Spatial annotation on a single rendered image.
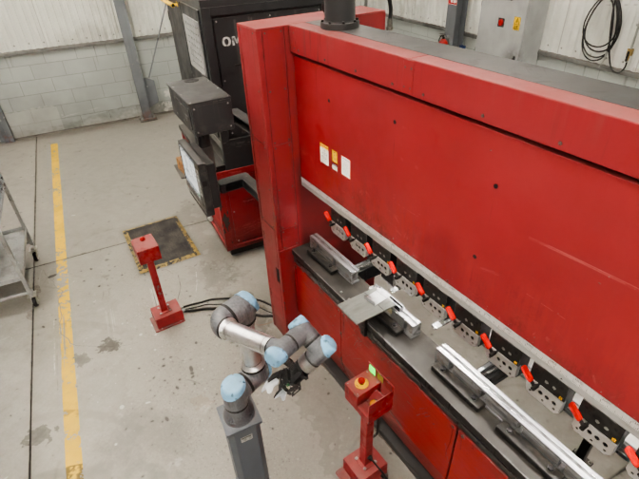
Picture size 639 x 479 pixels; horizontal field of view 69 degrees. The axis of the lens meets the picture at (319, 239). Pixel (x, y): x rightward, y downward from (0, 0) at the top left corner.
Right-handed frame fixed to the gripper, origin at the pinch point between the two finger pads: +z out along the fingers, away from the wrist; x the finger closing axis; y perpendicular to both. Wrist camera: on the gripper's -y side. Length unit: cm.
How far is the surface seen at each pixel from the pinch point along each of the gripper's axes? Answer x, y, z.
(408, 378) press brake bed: 78, -32, -22
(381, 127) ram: -16, -69, -101
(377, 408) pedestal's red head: 65, -18, -6
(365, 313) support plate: 48, -58, -27
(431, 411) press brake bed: 89, -16, -22
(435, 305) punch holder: 51, -32, -62
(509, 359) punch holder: 63, 6, -74
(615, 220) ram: 14, 28, -131
